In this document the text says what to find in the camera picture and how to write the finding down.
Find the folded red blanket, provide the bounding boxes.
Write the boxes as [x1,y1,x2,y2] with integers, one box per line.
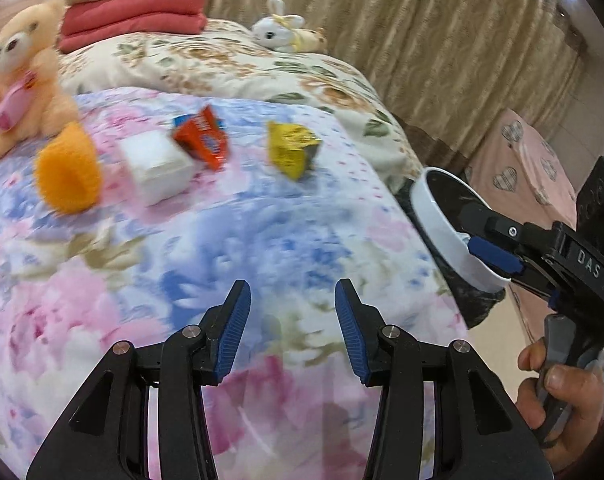
[58,0,208,53]

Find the floral pastel bed quilt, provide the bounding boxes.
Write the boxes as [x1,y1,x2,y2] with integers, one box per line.
[0,88,467,479]

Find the white bunny plush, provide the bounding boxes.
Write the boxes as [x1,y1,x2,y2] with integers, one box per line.
[251,0,328,54]

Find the pink heart cover furniture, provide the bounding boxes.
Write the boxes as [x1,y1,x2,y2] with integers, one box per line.
[464,107,581,340]

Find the white rimmed trash bin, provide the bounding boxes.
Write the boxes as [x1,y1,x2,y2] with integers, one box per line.
[409,167,509,294]

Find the yellow snack wrapper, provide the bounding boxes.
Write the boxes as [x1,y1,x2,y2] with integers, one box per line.
[267,122,322,181]

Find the beige patterned curtains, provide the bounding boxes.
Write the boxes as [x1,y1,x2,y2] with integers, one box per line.
[208,0,586,170]

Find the person's right hand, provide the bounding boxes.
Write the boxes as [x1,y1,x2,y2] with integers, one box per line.
[516,336,604,474]

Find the cream floral duvet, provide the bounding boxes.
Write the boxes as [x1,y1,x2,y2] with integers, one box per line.
[60,20,422,191]

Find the orange blue snack wrapper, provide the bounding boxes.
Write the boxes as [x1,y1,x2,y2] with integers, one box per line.
[172,104,229,171]

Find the orange foam net sleeve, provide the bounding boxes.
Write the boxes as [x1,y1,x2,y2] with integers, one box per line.
[34,122,102,214]

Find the beige teddy bear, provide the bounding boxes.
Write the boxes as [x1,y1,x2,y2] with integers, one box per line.
[0,0,78,159]

